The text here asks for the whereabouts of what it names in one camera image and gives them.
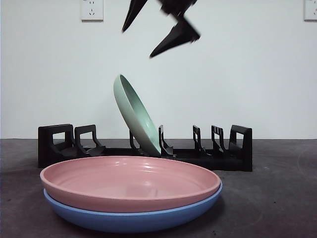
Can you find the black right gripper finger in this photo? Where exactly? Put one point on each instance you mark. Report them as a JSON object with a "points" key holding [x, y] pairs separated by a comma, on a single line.
{"points": [[179, 34], [133, 13]]}

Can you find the green plate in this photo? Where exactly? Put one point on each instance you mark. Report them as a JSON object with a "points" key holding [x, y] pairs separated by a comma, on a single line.
{"points": [[133, 116]]}

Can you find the pink plate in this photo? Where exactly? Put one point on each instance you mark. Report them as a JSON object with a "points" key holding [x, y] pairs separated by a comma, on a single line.
{"points": [[111, 181]]}

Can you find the blue plate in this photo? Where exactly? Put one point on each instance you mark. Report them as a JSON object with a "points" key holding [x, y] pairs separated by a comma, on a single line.
{"points": [[123, 220]]}

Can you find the black dish rack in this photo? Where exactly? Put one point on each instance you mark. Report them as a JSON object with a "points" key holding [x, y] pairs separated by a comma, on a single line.
{"points": [[223, 163]]}

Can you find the white wall socket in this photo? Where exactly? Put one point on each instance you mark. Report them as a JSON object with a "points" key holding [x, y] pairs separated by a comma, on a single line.
{"points": [[310, 10], [92, 11]]}

